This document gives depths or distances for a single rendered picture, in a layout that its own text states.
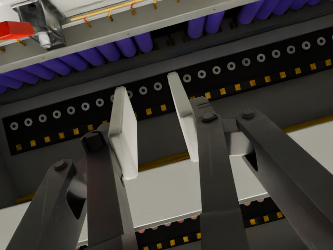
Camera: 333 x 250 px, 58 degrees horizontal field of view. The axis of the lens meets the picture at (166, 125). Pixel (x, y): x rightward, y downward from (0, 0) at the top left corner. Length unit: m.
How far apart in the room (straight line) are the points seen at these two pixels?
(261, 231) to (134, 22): 0.39
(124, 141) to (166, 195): 0.12
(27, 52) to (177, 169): 0.17
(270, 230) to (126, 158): 0.41
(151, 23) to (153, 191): 0.15
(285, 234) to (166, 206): 0.32
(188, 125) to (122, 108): 0.05
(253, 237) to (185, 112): 0.41
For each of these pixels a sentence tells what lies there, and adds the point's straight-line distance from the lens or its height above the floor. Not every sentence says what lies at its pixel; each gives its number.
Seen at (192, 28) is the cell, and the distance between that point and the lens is 0.35.
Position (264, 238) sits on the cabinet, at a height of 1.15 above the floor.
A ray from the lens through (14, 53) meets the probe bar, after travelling 0.31.
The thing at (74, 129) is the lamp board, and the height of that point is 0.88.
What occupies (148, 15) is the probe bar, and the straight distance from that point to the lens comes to 0.29.
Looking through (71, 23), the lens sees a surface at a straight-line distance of 0.29.
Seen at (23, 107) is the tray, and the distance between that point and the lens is 0.45.
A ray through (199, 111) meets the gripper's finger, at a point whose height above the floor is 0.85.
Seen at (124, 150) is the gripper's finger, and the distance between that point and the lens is 0.16.
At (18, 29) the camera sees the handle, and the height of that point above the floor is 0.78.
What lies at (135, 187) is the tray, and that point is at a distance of 0.27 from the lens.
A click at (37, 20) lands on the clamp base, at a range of 0.29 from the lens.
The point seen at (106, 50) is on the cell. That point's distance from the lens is 0.33.
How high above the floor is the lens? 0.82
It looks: 13 degrees up
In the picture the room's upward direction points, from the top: 164 degrees clockwise
